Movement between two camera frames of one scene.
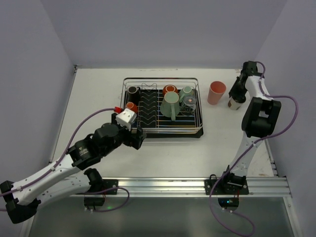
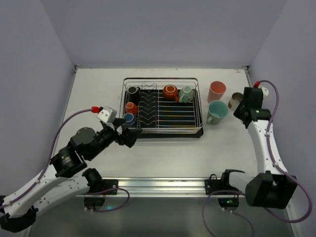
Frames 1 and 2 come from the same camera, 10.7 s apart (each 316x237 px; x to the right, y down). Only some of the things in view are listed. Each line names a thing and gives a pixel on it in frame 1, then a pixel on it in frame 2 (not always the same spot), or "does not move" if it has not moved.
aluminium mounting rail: (273, 186) does not move
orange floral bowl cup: (169, 88) does not move
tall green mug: (170, 106) to (217, 110)
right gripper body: (237, 98) to (240, 113)
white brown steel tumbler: (234, 105) does not move
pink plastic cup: (217, 90) does not move
